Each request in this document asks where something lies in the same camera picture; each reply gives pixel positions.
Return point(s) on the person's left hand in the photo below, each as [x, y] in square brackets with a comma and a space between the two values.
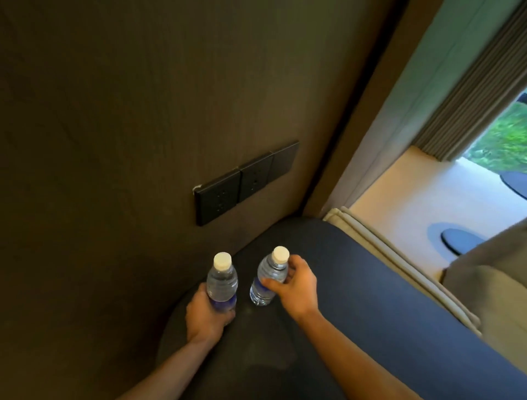
[204, 316]

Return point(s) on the person's right hand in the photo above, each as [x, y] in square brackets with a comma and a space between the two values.
[299, 290]

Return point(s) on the person's right thumb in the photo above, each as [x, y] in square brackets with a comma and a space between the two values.
[274, 284]

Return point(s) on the person's left thumb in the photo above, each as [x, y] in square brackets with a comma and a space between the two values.
[224, 316]

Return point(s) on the clear water bottle blue label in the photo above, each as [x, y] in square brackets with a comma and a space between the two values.
[222, 284]
[268, 276]

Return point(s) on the person's left forearm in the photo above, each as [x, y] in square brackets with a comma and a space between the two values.
[162, 369]

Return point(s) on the person's right forearm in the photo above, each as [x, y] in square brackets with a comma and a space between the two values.
[362, 358]

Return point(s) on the round dark table top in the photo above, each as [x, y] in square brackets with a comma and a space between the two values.
[263, 350]

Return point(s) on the round black table base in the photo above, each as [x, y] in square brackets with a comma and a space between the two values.
[459, 241]

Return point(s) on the beige armchair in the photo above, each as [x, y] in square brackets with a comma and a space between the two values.
[490, 288]

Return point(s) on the window with greenery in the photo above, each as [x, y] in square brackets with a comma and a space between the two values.
[500, 140]

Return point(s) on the grey pleated curtain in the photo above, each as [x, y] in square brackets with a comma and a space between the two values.
[473, 94]

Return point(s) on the black wall socket panel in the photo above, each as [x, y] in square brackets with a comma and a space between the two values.
[255, 176]
[218, 197]

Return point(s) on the black wall switch panel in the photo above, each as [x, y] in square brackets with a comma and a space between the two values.
[283, 161]

